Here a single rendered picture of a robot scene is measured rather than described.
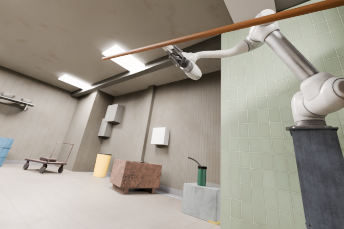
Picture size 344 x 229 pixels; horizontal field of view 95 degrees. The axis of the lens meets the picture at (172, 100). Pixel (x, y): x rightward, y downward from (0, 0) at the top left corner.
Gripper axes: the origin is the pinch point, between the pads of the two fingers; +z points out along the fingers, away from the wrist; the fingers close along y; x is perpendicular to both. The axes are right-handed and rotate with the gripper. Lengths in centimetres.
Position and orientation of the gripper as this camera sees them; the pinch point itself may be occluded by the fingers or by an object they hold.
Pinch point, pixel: (167, 47)
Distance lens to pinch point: 109.3
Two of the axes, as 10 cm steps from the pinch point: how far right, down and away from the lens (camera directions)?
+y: -2.6, 9.4, -2.4
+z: -6.0, -3.5, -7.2
